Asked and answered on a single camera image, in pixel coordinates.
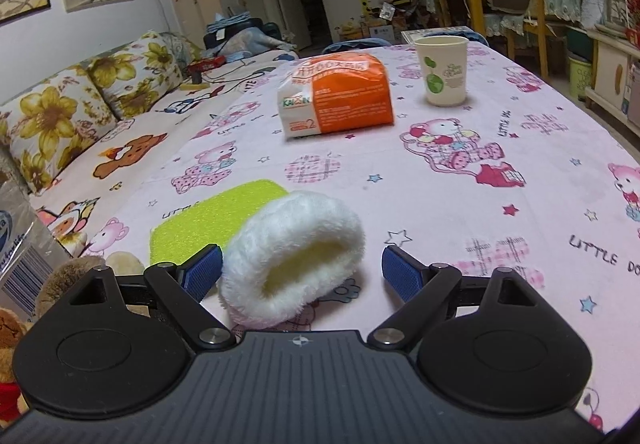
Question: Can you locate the white fluffy soft piece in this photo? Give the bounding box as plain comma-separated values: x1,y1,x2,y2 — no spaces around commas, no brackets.
218,192,366,329

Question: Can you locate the brown plush bear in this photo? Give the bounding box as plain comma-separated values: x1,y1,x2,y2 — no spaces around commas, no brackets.
0,251,147,427

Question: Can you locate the cardboard box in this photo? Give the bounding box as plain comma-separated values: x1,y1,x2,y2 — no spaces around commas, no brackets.
0,172,70,321

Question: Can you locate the cartoon print sofa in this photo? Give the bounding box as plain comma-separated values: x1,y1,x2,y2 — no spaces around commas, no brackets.
30,50,298,257

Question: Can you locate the lime green sponge cloth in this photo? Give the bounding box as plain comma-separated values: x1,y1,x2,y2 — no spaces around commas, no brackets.
150,180,288,263

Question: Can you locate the pink cartoon tablecloth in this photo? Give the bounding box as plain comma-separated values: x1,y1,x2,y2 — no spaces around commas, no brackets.
105,44,639,430

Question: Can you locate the yellow floral cushion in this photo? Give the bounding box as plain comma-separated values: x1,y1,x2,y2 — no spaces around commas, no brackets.
87,30,183,119
1,65,117,193

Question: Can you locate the orange white tissue pack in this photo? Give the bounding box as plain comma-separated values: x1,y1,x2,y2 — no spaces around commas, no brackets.
277,51,394,139

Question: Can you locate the white paper cup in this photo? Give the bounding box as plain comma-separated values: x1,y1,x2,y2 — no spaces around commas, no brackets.
414,35,469,108

